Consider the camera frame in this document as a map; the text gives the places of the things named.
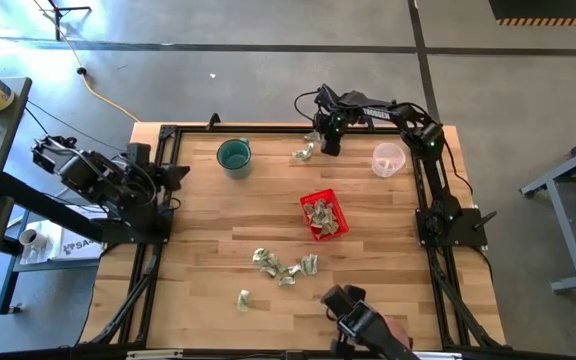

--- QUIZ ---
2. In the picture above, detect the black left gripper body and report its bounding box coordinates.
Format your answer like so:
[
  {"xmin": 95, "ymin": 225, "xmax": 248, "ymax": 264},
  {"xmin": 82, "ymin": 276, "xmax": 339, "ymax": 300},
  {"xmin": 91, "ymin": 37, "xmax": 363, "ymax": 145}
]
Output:
[{"xmin": 135, "ymin": 163, "xmax": 168, "ymax": 202}]

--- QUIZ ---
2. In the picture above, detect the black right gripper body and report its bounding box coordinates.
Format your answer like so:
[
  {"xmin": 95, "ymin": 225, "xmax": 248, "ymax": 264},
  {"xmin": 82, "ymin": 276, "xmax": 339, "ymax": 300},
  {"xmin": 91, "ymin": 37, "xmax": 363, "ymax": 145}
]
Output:
[{"xmin": 319, "ymin": 121, "xmax": 345, "ymax": 146}]

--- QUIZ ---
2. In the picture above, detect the clear plastic cup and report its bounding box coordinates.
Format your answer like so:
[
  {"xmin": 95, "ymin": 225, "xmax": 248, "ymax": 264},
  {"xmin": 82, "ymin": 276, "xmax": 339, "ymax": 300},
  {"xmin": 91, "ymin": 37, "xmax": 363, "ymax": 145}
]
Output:
[{"xmin": 371, "ymin": 142, "xmax": 408, "ymax": 179}]

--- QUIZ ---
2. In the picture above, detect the teal enamel mug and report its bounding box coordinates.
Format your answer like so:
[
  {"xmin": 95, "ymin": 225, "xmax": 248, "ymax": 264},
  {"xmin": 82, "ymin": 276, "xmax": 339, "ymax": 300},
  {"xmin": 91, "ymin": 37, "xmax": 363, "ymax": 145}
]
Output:
[{"xmin": 216, "ymin": 138, "xmax": 253, "ymax": 180}]

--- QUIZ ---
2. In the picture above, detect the red plastic basket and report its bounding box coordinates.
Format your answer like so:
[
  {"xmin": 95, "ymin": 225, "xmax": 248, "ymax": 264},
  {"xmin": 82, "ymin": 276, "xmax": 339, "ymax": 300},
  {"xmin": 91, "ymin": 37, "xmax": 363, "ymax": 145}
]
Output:
[{"xmin": 299, "ymin": 187, "xmax": 351, "ymax": 243}]

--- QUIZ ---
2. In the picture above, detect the white printed box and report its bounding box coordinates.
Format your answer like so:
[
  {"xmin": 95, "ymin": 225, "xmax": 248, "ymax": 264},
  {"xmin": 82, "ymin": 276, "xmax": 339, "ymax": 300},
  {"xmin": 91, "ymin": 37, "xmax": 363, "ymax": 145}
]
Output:
[{"xmin": 19, "ymin": 204, "xmax": 108, "ymax": 265}]

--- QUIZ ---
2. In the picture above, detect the white mug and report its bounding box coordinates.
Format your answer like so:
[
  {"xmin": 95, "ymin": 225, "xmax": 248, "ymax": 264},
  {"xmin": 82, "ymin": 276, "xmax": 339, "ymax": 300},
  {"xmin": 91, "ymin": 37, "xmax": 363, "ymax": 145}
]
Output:
[{"xmin": 19, "ymin": 228, "xmax": 50, "ymax": 252}]

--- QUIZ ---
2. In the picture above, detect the black tripod stand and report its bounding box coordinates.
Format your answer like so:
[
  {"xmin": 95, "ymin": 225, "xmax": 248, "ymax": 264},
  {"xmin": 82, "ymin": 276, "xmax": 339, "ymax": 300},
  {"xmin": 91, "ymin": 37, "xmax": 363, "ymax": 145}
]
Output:
[{"xmin": 42, "ymin": 0, "xmax": 93, "ymax": 42}]

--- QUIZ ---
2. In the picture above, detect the black handheld device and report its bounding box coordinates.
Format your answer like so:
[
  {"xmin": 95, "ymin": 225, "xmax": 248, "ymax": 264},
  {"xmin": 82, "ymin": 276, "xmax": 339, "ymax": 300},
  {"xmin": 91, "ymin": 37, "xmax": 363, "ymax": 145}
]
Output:
[{"xmin": 319, "ymin": 283, "xmax": 419, "ymax": 360}]

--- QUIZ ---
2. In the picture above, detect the grey metal table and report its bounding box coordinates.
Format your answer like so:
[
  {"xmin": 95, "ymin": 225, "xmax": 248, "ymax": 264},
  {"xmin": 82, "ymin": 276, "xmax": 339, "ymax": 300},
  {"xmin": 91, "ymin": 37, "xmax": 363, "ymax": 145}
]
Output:
[{"xmin": 519, "ymin": 125, "xmax": 576, "ymax": 294}]

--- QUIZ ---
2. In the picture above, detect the black yellow hazard mat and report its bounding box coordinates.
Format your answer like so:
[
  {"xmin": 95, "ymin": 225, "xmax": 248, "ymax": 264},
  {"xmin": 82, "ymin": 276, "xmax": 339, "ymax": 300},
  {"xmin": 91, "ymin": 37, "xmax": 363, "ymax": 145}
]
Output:
[{"xmin": 487, "ymin": 0, "xmax": 576, "ymax": 28}]

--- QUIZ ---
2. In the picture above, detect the yellow floor cable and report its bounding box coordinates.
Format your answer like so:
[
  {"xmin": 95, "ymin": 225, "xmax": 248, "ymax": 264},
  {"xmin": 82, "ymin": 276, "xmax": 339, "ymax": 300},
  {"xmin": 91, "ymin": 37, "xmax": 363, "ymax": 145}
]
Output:
[{"xmin": 31, "ymin": 0, "xmax": 142, "ymax": 124}]

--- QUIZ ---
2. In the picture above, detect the black floor cable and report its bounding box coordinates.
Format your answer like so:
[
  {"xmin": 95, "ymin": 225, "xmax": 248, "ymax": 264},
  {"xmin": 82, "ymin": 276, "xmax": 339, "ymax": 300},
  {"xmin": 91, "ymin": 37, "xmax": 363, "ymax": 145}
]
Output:
[{"xmin": 23, "ymin": 99, "xmax": 129, "ymax": 154}]

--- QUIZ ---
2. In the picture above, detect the silver aluminium rail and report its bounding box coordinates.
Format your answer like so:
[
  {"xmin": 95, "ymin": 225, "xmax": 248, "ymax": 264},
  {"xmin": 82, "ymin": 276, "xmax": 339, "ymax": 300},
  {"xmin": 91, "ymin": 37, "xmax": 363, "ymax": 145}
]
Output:
[
  {"xmin": 126, "ymin": 348, "xmax": 185, "ymax": 360},
  {"xmin": 412, "ymin": 350, "xmax": 463, "ymax": 360}
]

